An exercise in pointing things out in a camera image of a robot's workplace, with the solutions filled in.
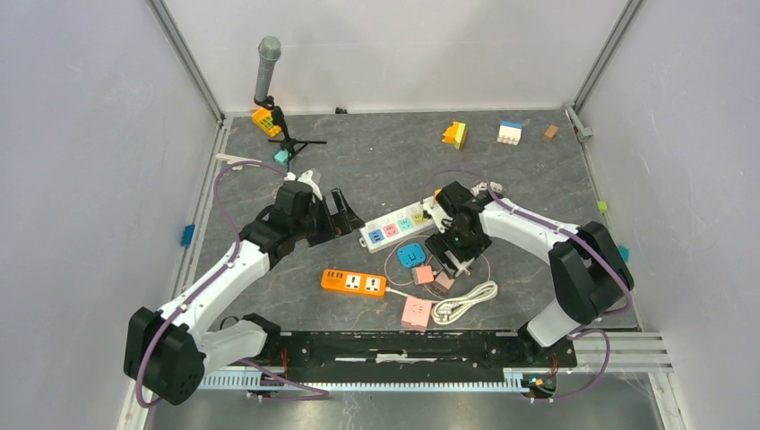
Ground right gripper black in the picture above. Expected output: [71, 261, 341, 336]
[425, 219, 492, 279]

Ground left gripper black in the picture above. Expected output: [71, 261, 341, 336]
[292, 187, 364, 247]

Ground white cube socket adapter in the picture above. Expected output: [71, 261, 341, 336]
[459, 259, 474, 276]

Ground yellow cube socket adapter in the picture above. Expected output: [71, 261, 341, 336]
[421, 200, 440, 225]

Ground white multicolour power strip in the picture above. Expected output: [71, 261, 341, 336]
[359, 202, 435, 254]

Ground large pink cube adapter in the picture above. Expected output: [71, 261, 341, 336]
[401, 297, 433, 332]

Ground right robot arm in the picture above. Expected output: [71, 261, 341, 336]
[422, 182, 635, 366]

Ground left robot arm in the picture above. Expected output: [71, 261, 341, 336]
[124, 181, 365, 408]

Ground dusty pink usb adapter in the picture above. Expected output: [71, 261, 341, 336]
[429, 271, 454, 297]

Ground small pink charger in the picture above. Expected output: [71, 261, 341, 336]
[412, 265, 436, 285]

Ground blue socket adapter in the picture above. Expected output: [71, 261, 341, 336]
[396, 243, 427, 269]

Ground orange power strip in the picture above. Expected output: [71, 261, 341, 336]
[320, 269, 386, 298]

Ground teal small cube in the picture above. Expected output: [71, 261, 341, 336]
[272, 150, 290, 166]

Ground orange green toy blocks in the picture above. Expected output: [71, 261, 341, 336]
[442, 121, 467, 151]

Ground white flat plastic piece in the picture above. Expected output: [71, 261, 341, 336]
[215, 152, 261, 170]

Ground white blue toy block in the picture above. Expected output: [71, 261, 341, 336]
[497, 121, 523, 145]

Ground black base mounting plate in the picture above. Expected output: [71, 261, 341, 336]
[253, 330, 577, 383]

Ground brown wooden block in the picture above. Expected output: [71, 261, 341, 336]
[542, 125, 559, 142]

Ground grey microphone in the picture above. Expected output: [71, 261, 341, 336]
[254, 36, 282, 106]

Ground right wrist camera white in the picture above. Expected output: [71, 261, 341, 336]
[430, 197, 453, 233]

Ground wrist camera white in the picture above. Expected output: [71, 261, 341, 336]
[284, 169, 324, 201]
[430, 197, 453, 233]

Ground thin pink usb cable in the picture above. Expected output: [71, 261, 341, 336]
[383, 235, 493, 298]

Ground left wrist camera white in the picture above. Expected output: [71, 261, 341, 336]
[284, 169, 324, 201]

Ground white coiled orange-strip cable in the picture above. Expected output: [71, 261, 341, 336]
[385, 280, 499, 326]

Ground white power strip cord plug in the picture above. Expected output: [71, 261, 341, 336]
[471, 182, 504, 199]

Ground blue clip left rail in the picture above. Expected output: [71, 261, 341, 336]
[180, 224, 195, 249]

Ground teal clip right rail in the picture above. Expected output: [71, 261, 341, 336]
[617, 245, 629, 262]

